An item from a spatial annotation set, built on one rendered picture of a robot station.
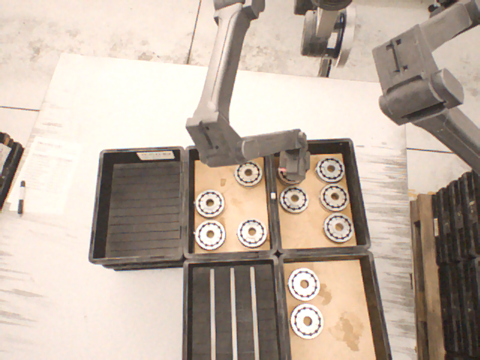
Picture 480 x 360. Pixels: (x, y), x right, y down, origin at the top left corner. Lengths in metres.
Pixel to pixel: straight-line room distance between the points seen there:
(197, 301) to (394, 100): 0.89
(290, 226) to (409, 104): 0.75
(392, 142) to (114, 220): 1.16
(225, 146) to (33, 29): 2.67
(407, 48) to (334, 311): 0.88
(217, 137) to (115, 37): 2.33
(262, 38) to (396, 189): 1.64
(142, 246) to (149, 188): 0.21
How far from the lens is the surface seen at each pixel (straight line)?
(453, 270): 2.06
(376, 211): 1.53
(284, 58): 2.71
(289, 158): 1.12
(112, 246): 1.36
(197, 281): 1.27
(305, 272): 1.25
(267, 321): 1.26
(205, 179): 1.35
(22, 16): 3.38
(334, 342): 1.29
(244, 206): 1.31
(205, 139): 0.72
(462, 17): 0.95
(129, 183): 1.41
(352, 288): 1.31
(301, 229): 1.30
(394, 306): 1.48
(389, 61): 0.68
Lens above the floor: 2.09
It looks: 69 degrees down
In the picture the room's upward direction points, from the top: 1 degrees counter-clockwise
